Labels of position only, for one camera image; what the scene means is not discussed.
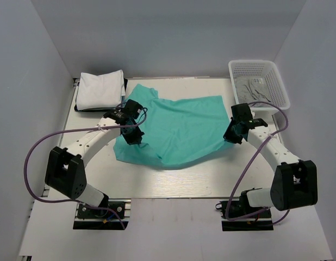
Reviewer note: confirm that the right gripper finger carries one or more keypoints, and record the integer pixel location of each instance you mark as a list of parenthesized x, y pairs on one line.
[(236, 139), (229, 134)]

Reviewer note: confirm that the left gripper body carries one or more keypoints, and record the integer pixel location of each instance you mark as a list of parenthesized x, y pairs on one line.
[(132, 131)]

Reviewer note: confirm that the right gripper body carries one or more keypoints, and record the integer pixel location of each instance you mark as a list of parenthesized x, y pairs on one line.
[(235, 123)]

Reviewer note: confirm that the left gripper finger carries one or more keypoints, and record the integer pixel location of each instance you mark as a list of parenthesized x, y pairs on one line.
[(131, 139), (138, 136)]

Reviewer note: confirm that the teal t-shirt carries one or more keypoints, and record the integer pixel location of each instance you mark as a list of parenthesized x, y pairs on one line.
[(176, 133)]

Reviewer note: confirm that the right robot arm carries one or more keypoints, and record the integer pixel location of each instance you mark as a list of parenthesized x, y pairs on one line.
[(295, 182)]

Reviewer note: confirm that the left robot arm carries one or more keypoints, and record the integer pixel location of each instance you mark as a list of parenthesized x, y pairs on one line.
[(66, 166)]

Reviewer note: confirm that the grey t-shirt in basket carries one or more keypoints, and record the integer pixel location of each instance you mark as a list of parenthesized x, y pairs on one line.
[(250, 89)]

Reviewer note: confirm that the folded dark t-shirt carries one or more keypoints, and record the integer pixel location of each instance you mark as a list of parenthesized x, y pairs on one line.
[(100, 109)]

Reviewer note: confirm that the folded white t-shirt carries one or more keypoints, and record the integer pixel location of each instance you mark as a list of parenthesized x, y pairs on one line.
[(103, 91)]

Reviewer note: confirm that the white plastic basket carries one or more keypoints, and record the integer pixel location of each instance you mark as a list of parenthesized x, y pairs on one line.
[(269, 72)]

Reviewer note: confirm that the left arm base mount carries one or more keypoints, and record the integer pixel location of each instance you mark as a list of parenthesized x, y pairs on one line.
[(103, 220)]

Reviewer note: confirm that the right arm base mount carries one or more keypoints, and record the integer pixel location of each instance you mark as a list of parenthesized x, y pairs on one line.
[(244, 219)]

